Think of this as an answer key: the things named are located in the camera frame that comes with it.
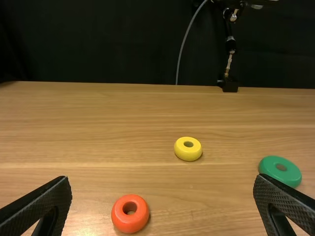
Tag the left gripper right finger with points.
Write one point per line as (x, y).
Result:
(275, 194)

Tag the black clamp stand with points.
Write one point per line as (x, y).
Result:
(230, 86)

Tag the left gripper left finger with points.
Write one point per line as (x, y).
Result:
(44, 199)

